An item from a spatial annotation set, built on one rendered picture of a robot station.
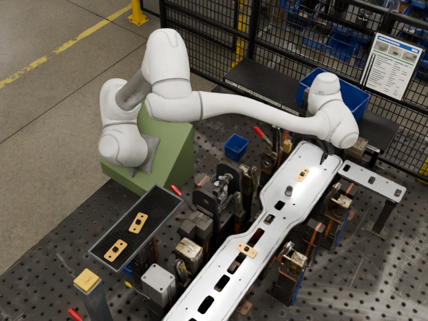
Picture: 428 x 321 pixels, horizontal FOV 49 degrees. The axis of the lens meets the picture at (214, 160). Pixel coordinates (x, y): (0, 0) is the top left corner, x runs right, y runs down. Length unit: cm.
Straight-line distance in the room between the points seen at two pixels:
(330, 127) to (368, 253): 87
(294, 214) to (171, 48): 85
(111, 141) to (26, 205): 144
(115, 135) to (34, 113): 199
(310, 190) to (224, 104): 65
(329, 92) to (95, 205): 128
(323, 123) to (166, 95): 54
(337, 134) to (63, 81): 301
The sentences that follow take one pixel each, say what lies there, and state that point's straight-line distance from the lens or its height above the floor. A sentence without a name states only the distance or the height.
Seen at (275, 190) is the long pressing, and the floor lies 100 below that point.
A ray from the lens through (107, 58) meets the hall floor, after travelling 440.
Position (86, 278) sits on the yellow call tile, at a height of 116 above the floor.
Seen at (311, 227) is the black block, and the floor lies 99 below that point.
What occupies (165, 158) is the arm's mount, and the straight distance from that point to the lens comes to 222.
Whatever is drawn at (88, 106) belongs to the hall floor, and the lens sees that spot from 395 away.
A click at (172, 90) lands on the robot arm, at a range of 155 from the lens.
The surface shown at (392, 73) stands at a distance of 230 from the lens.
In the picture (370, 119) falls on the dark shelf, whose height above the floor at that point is 103.
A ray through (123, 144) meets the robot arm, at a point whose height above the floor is 110.
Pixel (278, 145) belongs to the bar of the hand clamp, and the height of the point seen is 109.
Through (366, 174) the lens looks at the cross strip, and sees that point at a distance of 219.
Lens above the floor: 259
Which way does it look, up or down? 49 degrees down
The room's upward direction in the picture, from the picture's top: 2 degrees clockwise
